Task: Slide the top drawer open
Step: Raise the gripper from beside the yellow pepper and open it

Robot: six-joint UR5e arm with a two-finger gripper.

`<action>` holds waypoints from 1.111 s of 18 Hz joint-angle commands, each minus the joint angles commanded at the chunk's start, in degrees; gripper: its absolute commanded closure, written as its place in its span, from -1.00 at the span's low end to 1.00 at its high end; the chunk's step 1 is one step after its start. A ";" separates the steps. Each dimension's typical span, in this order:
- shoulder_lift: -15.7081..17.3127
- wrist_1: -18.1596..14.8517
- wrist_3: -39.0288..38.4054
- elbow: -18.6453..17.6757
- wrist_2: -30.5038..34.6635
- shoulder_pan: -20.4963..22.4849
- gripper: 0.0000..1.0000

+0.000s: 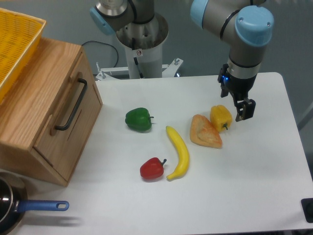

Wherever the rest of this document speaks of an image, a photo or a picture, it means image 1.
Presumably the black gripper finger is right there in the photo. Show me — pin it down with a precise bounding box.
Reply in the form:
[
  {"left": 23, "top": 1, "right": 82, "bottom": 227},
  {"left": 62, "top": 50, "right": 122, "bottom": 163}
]
[
  {"left": 235, "top": 98, "right": 256, "bottom": 122},
  {"left": 234, "top": 98, "right": 246, "bottom": 115}
]

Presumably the red bell pepper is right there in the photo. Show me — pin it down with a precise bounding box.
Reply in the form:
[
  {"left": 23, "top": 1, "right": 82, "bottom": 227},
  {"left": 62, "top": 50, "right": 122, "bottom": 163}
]
[{"left": 140, "top": 157, "right": 167, "bottom": 180}]

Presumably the black floor cable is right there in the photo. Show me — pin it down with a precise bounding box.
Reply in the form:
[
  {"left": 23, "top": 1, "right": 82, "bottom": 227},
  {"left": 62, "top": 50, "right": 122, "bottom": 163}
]
[{"left": 81, "top": 40, "right": 119, "bottom": 68}]

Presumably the yellow banana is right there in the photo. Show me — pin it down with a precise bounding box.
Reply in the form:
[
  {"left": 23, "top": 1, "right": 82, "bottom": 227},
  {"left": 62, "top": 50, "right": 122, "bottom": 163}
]
[{"left": 166, "top": 126, "right": 190, "bottom": 181}]

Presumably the green bell pepper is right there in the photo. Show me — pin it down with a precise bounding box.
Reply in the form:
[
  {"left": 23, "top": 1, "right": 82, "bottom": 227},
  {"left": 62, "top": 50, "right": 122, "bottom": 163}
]
[{"left": 125, "top": 107, "right": 154, "bottom": 132}]

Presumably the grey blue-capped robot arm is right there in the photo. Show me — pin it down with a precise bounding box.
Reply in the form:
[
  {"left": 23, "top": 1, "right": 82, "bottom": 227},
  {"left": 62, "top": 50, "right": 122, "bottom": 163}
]
[{"left": 89, "top": 0, "right": 274, "bottom": 121}]

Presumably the black metal drawer handle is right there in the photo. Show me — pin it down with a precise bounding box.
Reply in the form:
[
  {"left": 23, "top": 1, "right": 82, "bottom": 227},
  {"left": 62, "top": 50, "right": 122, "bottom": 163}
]
[{"left": 54, "top": 78, "right": 88, "bottom": 131}]

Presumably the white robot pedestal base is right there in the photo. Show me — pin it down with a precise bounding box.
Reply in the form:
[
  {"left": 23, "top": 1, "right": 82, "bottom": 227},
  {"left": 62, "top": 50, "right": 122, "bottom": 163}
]
[{"left": 95, "top": 12, "right": 184, "bottom": 81}]

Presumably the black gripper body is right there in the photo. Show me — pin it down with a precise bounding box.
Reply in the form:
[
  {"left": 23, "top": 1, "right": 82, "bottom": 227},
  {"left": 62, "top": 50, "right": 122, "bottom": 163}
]
[{"left": 218, "top": 64, "right": 256, "bottom": 103}]

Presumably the toy bread pastry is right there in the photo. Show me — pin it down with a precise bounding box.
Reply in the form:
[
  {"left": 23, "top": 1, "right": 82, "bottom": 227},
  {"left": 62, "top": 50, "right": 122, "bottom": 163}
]
[{"left": 189, "top": 114, "right": 223, "bottom": 149}]

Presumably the wooden drawer cabinet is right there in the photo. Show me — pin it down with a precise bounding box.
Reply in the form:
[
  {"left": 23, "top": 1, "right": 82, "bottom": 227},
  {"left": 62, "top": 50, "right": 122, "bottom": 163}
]
[{"left": 0, "top": 37, "right": 103, "bottom": 188}]

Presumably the yellow bell pepper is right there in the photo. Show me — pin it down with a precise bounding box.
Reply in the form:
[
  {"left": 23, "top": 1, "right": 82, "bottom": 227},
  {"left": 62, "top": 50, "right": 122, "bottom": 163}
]
[{"left": 210, "top": 105, "right": 233, "bottom": 132}]

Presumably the wooden top drawer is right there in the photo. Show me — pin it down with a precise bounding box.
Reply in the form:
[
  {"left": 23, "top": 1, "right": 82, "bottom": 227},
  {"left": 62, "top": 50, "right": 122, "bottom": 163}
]
[{"left": 34, "top": 53, "right": 103, "bottom": 186}]

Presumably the blue-handled frying pan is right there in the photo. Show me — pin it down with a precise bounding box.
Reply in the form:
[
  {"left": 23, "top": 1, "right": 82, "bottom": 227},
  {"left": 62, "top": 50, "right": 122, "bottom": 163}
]
[{"left": 0, "top": 172, "right": 69, "bottom": 235}]

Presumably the yellow plastic basket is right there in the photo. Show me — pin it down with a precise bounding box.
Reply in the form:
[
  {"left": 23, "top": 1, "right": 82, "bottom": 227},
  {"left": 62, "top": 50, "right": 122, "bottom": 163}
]
[{"left": 0, "top": 8, "right": 46, "bottom": 101}]

